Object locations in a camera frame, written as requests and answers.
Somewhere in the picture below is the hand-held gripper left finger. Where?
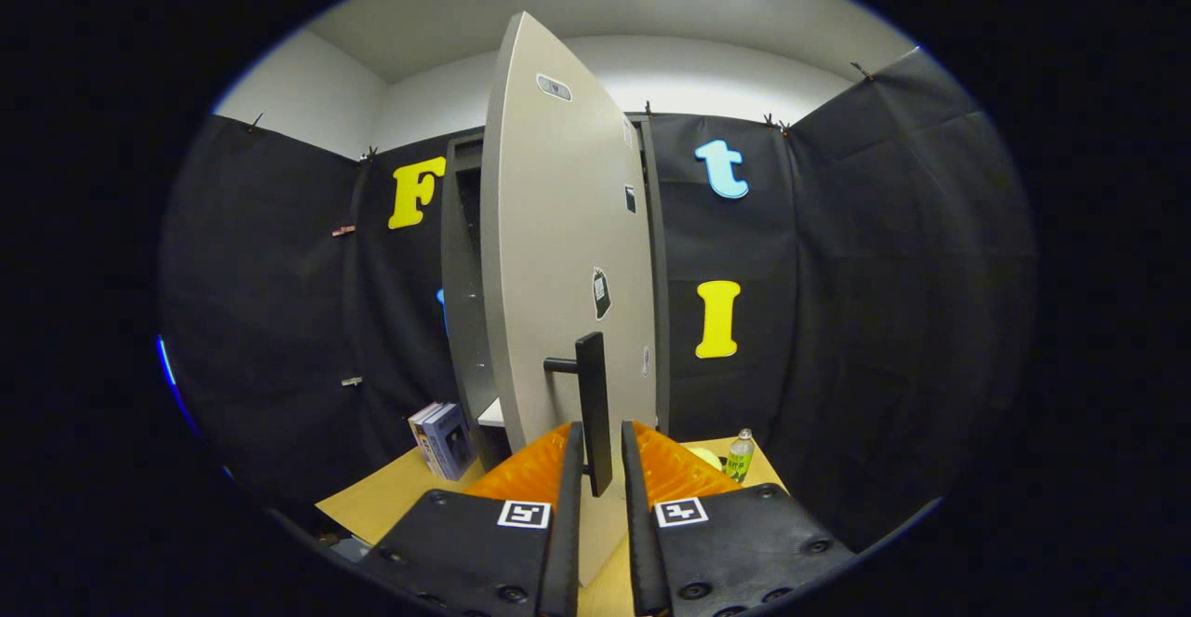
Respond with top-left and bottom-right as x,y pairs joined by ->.
358,422 -> 585,617

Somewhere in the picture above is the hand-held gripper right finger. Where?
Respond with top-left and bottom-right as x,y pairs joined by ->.
621,420 -> 857,617

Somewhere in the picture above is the black door handle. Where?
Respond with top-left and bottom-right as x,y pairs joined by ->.
544,331 -> 615,497

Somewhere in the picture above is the grey shoe cabinet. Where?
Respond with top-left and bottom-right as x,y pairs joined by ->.
440,114 -> 671,471

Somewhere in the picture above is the beige shoe cabinet door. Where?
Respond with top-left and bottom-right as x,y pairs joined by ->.
481,12 -> 659,590

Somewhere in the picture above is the green drink bottle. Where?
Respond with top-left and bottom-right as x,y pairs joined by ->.
724,428 -> 756,485

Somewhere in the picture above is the blue book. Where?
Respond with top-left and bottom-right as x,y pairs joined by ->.
423,402 -> 475,481

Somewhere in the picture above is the white book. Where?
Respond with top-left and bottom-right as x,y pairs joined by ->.
408,402 -> 444,471

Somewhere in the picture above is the black backdrop cloth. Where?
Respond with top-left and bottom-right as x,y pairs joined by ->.
158,47 -> 1038,553

